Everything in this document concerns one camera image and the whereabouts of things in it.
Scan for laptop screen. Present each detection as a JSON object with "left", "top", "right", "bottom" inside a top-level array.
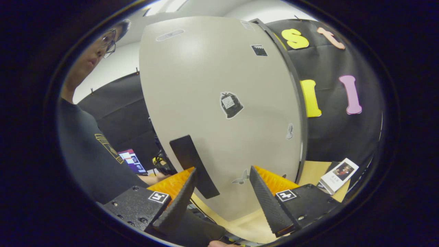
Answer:
[{"left": 117, "top": 148, "right": 149, "bottom": 176}]

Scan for person's dark trousers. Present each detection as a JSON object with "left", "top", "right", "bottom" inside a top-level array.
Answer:
[{"left": 146, "top": 210, "right": 227, "bottom": 247}]

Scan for person's eyeglasses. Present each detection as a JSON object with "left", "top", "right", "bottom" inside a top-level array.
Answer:
[{"left": 100, "top": 29, "right": 117, "bottom": 59}]

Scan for person's dark shirt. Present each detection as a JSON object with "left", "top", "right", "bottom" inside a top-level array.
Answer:
[{"left": 58, "top": 98, "right": 151, "bottom": 205}]

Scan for black door handle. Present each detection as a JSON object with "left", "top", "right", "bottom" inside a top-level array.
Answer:
[{"left": 169, "top": 134, "right": 220, "bottom": 199}]

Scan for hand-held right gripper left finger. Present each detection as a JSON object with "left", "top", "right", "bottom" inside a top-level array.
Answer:
[{"left": 103, "top": 167, "right": 198, "bottom": 234}]

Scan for white book photo cover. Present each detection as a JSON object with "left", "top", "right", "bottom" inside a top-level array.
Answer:
[{"left": 319, "top": 158, "right": 359, "bottom": 195}]

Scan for dark grey cabinet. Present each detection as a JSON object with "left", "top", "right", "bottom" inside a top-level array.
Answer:
[{"left": 249, "top": 18, "right": 308, "bottom": 184}]

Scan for person's head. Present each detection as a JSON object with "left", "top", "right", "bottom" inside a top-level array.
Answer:
[{"left": 63, "top": 19, "right": 131, "bottom": 100}]

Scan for light grey cabinet door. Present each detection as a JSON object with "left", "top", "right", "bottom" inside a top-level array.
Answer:
[{"left": 139, "top": 15, "right": 302, "bottom": 222}]

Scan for long ceiling light panel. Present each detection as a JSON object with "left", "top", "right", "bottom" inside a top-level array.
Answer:
[{"left": 144, "top": 0, "right": 189, "bottom": 16}]

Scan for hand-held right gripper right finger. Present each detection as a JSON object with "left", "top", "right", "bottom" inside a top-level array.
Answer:
[{"left": 249, "top": 166, "right": 342, "bottom": 238}]

